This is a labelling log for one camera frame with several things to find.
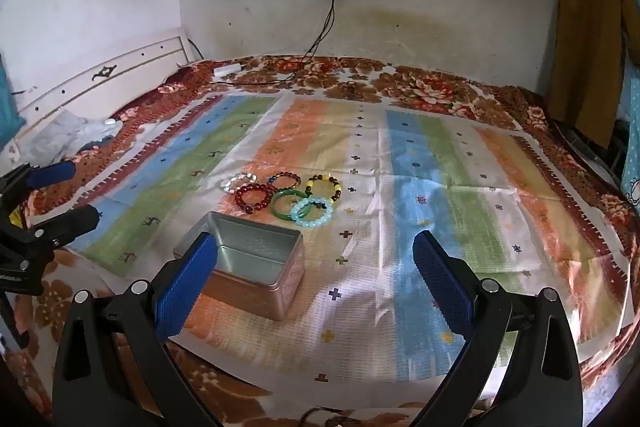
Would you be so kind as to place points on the white plastic bags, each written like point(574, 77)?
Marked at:
point(65, 132)

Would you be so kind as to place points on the white charger adapter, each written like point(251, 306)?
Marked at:
point(227, 69)

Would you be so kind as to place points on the striped printed mat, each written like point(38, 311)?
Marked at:
point(450, 182)

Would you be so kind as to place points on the teal cloth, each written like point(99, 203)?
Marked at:
point(7, 102)

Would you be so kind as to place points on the blue dotted cloth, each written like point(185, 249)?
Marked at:
point(631, 177)

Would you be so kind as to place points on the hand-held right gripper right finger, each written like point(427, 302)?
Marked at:
point(445, 287)

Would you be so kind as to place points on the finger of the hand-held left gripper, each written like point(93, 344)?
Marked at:
point(70, 222)
point(50, 174)

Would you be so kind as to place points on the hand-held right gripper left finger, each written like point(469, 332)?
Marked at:
point(185, 287)

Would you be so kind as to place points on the green jade bangle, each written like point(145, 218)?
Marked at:
point(276, 209)

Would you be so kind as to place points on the white cabinet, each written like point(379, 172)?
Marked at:
point(100, 82)

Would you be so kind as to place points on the silver metal tin box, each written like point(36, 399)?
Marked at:
point(260, 292)

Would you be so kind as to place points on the brown hanging garment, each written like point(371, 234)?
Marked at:
point(590, 32)

